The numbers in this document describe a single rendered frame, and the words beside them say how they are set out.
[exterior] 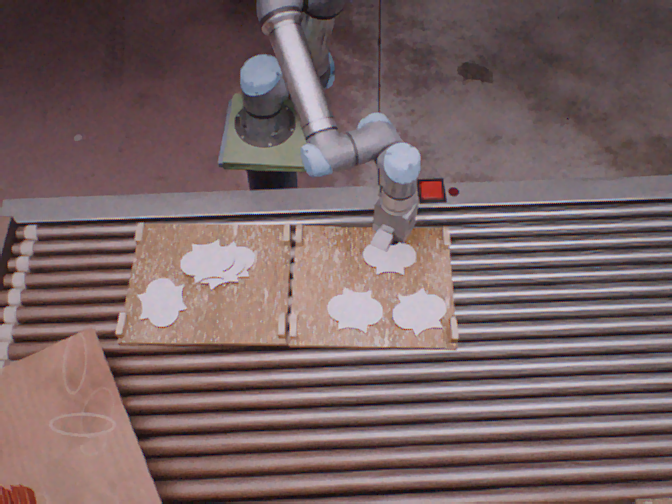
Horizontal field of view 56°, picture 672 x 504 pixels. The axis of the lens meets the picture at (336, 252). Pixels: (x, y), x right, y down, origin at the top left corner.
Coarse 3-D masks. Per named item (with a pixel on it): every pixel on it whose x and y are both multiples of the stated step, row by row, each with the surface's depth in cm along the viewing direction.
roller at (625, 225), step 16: (496, 224) 175; (512, 224) 175; (528, 224) 174; (544, 224) 174; (560, 224) 174; (576, 224) 174; (592, 224) 174; (608, 224) 174; (624, 224) 174; (640, 224) 175; (656, 224) 175; (32, 240) 172; (64, 240) 172; (80, 240) 172; (96, 240) 172; (112, 240) 172; (128, 240) 172; (16, 256) 172
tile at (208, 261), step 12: (192, 252) 164; (204, 252) 164; (216, 252) 164; (228, 252) 164; (192, 264) 162; (204, 264) 162; (216, 264) 162; (228, 264) 162; (192, 276) 161; (204, 276) 160; (216, 276) 160
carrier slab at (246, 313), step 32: (160, 256) 167; (256, 256) 167; (288, 256) 167; (128, 288) 162; (192, 288) 162; (224, 288) 162; (256, 288) 162; (128, 320) 157; (192, 320) 157; (224, 320) 157; (256, 320) 157
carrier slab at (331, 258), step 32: (320, 256) 167; (352, 256) 167; (416, 256) 167; (448, 256) 167; (320, 288) 162; (352, 288) 162; (384, 288) 162; (416, 288) 162; (448, 288) 162; (320, 320) 157; (384, 320) 157; (448, 320) 157
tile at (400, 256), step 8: (368, 248) 167; (376, 248) 167; (392, 248) 167; (400, 248) 167; (408, 248) 167; (368, 256) 166; (376, 256) 166; (384, 256) 166; (392, 256) 166; (400, 256) 166; (408, 256) 166; (368, 264) 165; (376, 264) 165; (384, 264) 164; (392, 264) 164; (400, 264) 164; (408, 264) 164; (376, 272) 163; (384, 272) 164; (392, 272) 164; (400, 272) 163
